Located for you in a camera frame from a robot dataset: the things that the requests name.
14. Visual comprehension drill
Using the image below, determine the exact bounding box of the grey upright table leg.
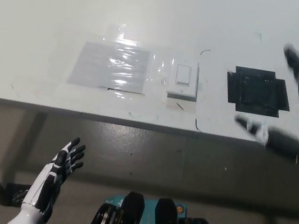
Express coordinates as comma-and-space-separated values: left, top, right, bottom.
9, 109, 48, 188

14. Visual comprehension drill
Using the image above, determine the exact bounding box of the clear plastic sheet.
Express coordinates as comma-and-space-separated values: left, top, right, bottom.
66, 38, 152, 97

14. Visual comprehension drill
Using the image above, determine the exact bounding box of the clear plastic tape patch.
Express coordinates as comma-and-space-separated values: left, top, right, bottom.
92, 21, 179, 107

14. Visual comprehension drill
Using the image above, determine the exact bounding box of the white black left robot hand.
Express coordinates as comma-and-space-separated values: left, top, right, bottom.
20, 130, 88, 224

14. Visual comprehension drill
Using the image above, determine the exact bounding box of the white rocker wall switch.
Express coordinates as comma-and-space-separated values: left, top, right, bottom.
165, 58, 203, 103

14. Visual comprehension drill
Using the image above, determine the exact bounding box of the black tape square patch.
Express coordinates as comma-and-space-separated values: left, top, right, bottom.
220, 63, 296, 121

